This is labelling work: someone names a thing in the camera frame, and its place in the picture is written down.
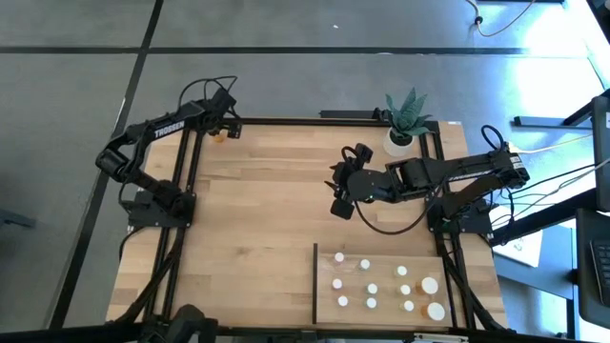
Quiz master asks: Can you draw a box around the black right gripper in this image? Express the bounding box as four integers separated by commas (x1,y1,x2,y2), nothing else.
323,142,395,220

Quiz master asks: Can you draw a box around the green plant white pot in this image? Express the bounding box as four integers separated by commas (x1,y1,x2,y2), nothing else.
382,87,435,158

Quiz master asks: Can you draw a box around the white box with logo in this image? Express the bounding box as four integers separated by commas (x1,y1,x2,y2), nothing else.
493,229,544,268

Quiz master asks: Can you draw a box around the black stand leg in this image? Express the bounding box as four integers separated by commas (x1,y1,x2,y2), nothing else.
513,97,610,131

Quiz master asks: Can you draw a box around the black diagonal stand bar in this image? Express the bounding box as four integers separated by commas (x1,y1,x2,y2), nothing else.
490,188,601,247

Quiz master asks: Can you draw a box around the grey floor object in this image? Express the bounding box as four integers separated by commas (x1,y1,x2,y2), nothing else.
0,208,38,231

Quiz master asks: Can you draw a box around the black monitor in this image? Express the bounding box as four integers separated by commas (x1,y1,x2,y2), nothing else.
590,94,610,213

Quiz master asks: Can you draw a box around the black keyboard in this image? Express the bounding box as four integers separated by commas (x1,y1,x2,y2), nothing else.
575,208,610,330

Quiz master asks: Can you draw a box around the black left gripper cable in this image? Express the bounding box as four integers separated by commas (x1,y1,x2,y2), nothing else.
177,74,241,120

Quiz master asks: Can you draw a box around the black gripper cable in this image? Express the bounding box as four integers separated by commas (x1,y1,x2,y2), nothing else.
177,74,241,120
340,145,444,236

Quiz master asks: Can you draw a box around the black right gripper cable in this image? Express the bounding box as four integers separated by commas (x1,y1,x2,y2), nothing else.
340,145,444,236

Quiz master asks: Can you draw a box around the black aluminium table frame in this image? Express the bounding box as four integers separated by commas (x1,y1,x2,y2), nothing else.
142,115,461,333

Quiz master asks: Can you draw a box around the black base cable bundle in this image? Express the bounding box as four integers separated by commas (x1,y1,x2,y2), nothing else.
113,227,185,325
440,237,509,333

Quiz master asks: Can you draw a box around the yellow extension cord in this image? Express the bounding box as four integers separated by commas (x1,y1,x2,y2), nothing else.
507,135,592,157

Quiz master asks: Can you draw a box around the black floor cable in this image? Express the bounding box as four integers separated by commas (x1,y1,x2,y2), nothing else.
464,0,539,38

